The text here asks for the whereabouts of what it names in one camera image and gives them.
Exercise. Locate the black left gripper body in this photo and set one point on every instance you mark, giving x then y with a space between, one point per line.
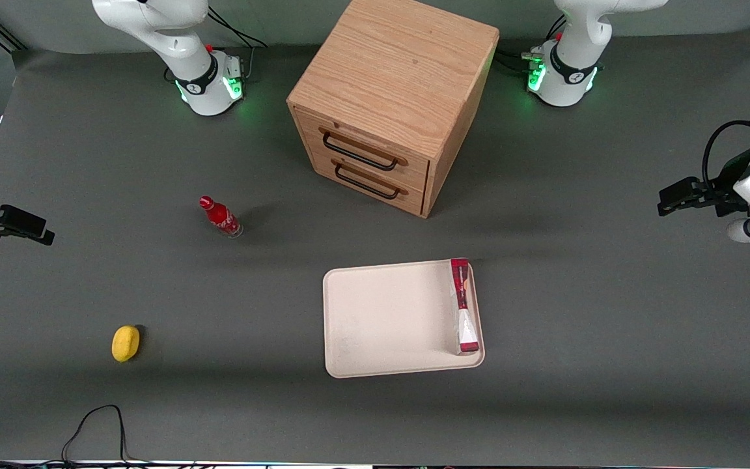
725 197

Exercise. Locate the red tartan cookie box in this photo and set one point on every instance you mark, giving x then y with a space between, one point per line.
463 306

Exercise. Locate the beige rectangular tray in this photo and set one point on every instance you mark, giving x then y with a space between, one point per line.
388 319

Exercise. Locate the yellow lemon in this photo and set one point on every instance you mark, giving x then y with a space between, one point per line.
125 343

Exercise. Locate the grey table mat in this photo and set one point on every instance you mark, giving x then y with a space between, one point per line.
609 326

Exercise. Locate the red cola bottle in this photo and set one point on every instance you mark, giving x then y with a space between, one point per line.
221 217

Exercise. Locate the light wooden drawer cabinet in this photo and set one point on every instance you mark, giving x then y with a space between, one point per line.
401 71

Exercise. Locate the wooden drawer front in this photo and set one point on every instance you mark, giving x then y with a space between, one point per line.
368 146
365 185

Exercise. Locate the aluminium frame rail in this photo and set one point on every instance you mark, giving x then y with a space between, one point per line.
0 32

